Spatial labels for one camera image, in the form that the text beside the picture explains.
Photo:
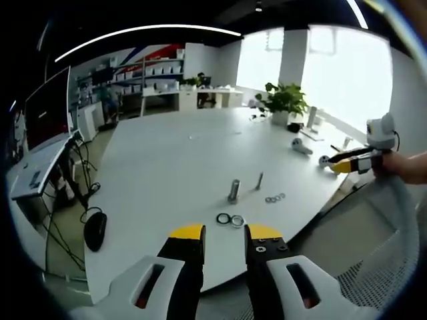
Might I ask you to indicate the large silver washer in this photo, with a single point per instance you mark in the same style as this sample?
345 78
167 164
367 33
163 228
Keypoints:
233 221

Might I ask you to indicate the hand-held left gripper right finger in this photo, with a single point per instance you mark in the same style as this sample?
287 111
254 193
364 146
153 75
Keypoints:
263 263

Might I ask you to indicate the short ceiling light strip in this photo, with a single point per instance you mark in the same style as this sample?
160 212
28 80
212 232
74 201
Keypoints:
358 13

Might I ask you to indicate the thick threaded stud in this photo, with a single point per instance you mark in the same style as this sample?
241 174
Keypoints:
234 190

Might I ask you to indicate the grey mesh office chair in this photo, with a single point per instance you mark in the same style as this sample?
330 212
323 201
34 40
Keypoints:
367 213

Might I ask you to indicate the potted green plant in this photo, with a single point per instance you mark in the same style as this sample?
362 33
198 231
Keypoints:
287 98

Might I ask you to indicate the person's right hand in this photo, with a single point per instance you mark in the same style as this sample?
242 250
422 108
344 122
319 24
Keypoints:
390 165

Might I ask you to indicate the thin threaded stud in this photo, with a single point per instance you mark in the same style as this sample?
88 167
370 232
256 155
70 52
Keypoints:
259 181

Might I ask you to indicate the black washer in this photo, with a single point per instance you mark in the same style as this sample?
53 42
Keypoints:
218 219

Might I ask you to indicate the white handheld controller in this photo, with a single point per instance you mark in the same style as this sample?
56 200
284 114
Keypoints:
300 146
324 160

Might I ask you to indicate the large dark monitor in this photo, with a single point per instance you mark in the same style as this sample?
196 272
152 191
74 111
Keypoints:
46 110

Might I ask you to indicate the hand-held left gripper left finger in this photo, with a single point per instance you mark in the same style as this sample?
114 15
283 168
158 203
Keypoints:
187 246

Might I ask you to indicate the black computer mouse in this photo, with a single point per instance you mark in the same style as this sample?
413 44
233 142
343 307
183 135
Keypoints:
95 231

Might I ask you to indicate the white side desk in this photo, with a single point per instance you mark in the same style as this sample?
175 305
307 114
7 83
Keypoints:
36 166

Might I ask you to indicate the small silver washer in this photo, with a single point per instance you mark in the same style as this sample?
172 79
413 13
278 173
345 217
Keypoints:
267 200
273 198
284 196

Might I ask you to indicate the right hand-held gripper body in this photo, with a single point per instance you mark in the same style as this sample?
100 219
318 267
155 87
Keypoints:
380 131

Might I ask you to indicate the long ceiling light strip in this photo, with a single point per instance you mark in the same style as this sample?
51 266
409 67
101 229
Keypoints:
140 33

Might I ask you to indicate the shelf with white bins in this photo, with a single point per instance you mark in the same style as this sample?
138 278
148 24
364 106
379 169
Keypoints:
146 71

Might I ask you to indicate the white office desk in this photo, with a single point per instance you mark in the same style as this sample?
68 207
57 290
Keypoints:
187 95

